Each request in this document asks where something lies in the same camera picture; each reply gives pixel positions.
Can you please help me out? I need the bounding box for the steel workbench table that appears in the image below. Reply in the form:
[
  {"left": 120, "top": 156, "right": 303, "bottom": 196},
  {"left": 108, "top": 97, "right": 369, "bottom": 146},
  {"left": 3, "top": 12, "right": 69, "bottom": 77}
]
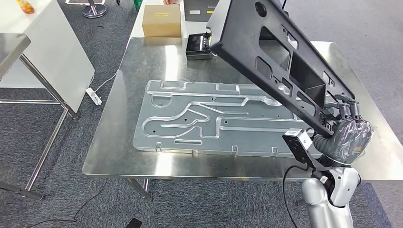
[{"left": 82, "top": 37, "right": 403, "bottom": 202}]

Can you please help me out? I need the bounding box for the brown cardboard box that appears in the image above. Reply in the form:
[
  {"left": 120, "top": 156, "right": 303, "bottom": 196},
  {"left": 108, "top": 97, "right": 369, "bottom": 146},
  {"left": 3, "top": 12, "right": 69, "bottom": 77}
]
[{"left": 142, "top": 3, "right": 182, "bottom": 38}]

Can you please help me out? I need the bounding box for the white board panel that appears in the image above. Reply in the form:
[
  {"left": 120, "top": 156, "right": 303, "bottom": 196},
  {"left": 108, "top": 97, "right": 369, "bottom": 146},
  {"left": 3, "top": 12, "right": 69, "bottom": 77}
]
[{"left": 0, "top": 0, "right": 96, "bottom": 114}]

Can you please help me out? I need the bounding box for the grey laptop box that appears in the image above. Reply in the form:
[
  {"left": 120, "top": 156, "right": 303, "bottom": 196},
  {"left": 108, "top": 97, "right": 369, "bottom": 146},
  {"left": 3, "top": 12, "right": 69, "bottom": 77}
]
[{"left": 183, "top": 0, "right": 221, "bottom": 23}]

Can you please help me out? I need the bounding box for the black box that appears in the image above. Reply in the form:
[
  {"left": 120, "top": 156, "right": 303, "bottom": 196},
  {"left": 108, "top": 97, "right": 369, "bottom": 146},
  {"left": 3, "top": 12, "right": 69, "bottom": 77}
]
[{"left": 185, "top": 32, "right": 215, "bottom": 61}]

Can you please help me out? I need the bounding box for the black plastic plate part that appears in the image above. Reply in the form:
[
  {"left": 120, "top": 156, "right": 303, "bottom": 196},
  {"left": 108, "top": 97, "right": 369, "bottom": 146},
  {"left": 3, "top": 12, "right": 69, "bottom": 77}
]
[{"left": 206, "top": 0, "right": 356, "bottom": 138}]

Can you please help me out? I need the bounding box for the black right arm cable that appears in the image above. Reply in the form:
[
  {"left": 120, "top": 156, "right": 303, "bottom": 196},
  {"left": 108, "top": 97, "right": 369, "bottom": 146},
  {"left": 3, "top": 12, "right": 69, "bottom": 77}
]
[{"left": 282, "top": 165, "right": 311, "bottom": 228}]

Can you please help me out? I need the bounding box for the white power strip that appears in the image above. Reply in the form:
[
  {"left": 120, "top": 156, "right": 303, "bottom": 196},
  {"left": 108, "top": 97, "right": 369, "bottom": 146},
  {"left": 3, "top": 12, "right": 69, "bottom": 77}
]
[{"left": 86, "top": 87, "right": 103, "bottom": 106}]

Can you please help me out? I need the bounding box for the large stamped steel panel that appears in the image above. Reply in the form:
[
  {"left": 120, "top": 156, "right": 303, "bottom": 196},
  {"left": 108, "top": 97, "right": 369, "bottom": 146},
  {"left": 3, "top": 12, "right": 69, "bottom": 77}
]
[{"left": 132, "top": 79, "right": 325, "bottom": 158}]

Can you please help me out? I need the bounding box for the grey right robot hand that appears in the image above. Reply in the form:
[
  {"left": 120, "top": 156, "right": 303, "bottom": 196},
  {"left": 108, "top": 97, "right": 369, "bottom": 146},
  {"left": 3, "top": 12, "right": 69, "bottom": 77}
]
[{"left": 313, "top": 94, "right": 374, "bottom": 166}]

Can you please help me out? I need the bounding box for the white power cord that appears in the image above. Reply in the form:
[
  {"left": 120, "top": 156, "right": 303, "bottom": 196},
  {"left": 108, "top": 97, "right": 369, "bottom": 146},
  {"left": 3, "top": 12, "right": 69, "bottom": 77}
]
[{"left": 94, "top": 71, "right": 119, "bottom": 93}]

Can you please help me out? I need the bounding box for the chrome round stand base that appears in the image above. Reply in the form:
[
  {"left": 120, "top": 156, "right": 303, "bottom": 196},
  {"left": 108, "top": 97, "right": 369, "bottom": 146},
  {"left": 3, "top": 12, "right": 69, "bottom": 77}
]
[{"left": 82, "top": 0, "right": 108, "bottom": 19}]

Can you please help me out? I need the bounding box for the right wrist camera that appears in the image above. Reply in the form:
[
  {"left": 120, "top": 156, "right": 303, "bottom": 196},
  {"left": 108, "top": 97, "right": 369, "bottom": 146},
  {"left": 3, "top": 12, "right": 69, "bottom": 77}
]
[{"left": 282, "top": 128, "right": 319, "bottom": 171}]

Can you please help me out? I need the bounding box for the steel side table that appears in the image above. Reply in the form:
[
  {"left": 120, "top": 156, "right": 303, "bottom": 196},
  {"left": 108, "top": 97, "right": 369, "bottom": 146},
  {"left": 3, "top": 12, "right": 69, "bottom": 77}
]
[{"left": 0, "top": 33, "right": 80, "bottom": 201}]

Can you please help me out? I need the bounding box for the orange bottle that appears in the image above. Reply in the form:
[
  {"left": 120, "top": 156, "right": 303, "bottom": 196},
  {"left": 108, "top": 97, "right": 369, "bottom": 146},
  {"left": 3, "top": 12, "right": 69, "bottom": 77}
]
[{"left": 16, "top": 0, "right": 35, "bottom": 15}]

